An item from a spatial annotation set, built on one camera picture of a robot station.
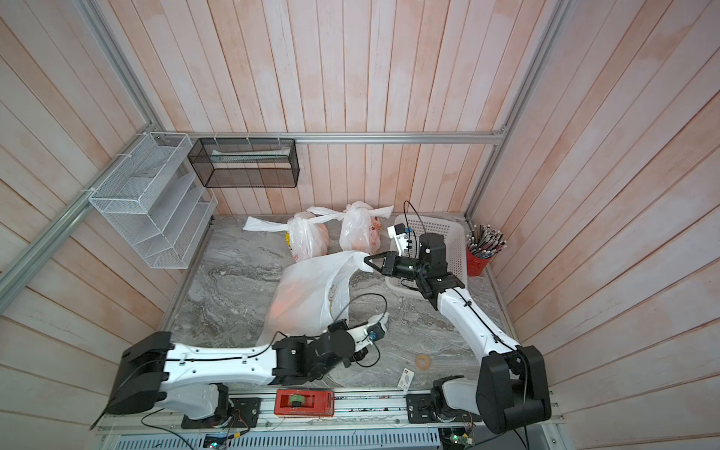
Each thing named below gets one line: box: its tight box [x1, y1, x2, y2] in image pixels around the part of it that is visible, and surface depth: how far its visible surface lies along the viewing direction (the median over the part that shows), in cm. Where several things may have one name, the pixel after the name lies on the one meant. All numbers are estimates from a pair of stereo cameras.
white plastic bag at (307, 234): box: [242, 206, 345, 262], surface depth 94 cm
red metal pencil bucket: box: [465, 245, 491, 277], surface depth 96 cm
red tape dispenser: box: [273, 389, 335, 418], surface depth 72 cm
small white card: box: [396, 367, 416, 393], surface depth 80 cm
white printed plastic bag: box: [306, 200, 394, 255], surface depth 99 cm
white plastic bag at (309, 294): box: [255, 251, 375, 346], surface depth 86 cm
